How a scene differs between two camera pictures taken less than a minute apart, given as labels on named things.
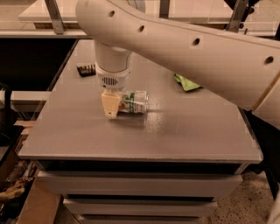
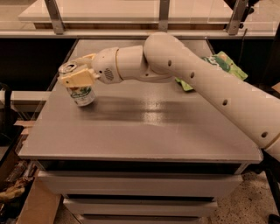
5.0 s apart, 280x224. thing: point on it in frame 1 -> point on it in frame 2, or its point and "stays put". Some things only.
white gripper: (113, 79) -> (105, 66)
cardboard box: (41, 206) stays put
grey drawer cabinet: (166, 165) stays put
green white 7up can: (134, 102) -> (83, 94)
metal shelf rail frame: (56, 19) stays put
